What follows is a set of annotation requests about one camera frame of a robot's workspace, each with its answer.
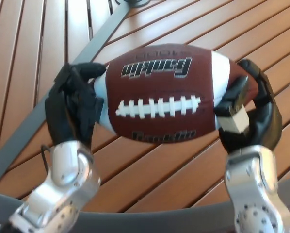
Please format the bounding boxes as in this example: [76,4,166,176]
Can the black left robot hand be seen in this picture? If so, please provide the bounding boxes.
[45,62,107,149]

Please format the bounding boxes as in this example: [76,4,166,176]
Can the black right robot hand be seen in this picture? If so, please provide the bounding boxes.
[214,59,283,155]

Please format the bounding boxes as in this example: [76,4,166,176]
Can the brown Franklin football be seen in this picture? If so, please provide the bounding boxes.
[93,43,252,143]

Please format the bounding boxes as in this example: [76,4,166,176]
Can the round wood slat table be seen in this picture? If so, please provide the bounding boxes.
[0,0,290,233]

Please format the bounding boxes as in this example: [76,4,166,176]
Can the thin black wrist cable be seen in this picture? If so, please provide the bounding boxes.
[40,145,51,170]

